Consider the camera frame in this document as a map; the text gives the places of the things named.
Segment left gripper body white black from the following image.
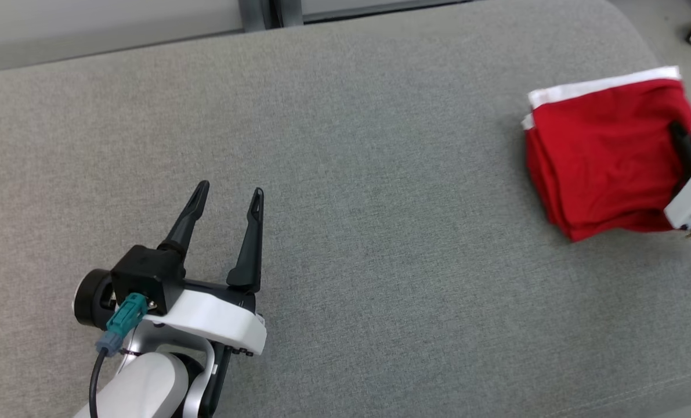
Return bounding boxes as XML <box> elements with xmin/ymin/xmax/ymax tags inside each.
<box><xmin>74</xmin><ymin>268</ymin><xmax>267</xmax><ymax>356</ymax></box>

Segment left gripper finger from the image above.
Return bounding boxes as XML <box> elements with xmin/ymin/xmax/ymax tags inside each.
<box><xmin>158</xmin><ymin>180</ymin><xmax>211</xmax><ymax>256</ymax></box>
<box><xmin>227</xmin><ymin>187</ymin><xmax>265</xmax><ymax>293</ymax></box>

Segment red shorts with white stripe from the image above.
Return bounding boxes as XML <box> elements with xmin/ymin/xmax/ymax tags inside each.
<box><xmin>522</xmin><ymin>66</ymin><xmax>691</xmax><ymax>243</ymax></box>

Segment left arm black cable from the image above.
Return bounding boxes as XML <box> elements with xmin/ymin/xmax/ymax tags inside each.
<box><xmin>89</xmin><ymin>293</ymin><xmax>149</xmax><ymax>418</ymax></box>

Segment grey partition post with feet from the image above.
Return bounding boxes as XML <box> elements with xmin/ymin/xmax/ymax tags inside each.
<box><xmin>238</xmin><ymin>0</ymin><xmax>305</xmax><ymax>33</ymax></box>

